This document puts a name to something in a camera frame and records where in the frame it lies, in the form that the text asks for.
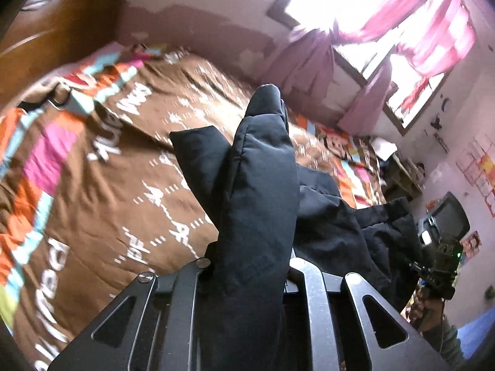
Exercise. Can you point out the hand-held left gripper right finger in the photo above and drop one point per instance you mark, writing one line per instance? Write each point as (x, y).
(313, 290)

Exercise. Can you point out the window with dark frame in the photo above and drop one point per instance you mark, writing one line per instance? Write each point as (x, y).
(371, 46)

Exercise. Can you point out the pink curtain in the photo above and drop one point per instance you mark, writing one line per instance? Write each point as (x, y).
(425, 19)

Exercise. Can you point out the wall posters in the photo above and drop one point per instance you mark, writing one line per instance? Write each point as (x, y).
(479, 170)

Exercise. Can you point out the person's right hand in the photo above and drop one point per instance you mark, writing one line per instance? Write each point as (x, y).
(419, 311)

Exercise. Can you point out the dark wall decals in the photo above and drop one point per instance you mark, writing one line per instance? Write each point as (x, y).
(441, 123)

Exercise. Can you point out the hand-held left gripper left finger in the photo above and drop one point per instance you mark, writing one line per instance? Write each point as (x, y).
(181, 286)

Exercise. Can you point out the dark navy padded jacket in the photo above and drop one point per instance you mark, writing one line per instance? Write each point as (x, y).
(255, 208)

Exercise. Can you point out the lilac curtain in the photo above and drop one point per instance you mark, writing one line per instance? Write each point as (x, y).
(305, 62)
(369, 100)

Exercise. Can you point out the wooden headboard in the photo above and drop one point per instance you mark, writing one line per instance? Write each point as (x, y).
(58, 23)

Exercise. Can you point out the white cloth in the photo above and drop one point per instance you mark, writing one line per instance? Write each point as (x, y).
(383, 147)

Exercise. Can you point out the brown printed blanket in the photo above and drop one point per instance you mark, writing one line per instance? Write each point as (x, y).
(116, 162)

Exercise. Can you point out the old grey television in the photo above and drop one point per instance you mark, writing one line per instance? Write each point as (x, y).
(450, 214)

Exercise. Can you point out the wooden bedside table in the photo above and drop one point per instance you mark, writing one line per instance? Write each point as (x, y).
(404, 174)

